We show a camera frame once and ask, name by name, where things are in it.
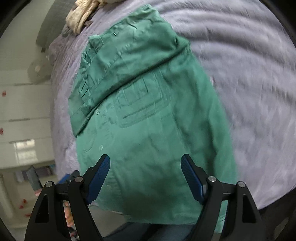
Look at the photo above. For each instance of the beige crumpled quilt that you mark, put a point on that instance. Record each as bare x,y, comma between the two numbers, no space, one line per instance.
80,13

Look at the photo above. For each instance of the white drawer cabinet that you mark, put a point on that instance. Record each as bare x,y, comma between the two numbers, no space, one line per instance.
25,120

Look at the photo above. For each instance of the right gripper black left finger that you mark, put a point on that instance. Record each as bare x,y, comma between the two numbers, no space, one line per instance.
80,192

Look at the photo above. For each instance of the lavender bed blanket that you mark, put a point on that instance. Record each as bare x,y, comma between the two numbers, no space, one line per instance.
250,58

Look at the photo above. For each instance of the grey padded headboard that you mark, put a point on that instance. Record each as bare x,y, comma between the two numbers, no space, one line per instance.
54,22

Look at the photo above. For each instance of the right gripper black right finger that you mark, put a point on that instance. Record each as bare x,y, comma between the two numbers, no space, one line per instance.
242,220

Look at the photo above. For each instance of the white round fan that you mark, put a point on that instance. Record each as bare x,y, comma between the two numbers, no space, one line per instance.
39,70

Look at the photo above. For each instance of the person's left hand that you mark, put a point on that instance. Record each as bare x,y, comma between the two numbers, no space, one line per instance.
51,217

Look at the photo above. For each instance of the green work shirt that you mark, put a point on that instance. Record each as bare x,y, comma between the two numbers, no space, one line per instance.
141,97

